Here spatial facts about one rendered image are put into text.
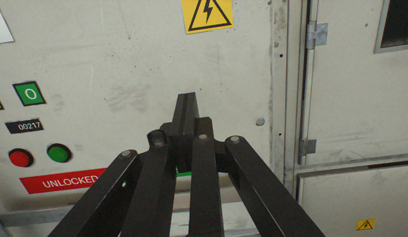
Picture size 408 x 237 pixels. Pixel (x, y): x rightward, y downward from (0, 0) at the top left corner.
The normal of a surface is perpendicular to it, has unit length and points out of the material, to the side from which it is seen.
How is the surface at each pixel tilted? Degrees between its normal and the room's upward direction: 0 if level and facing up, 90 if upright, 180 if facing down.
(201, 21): 90
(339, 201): 90
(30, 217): 90
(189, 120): 0
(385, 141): 89
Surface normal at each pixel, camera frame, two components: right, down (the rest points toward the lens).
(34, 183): 0.01, 0.46
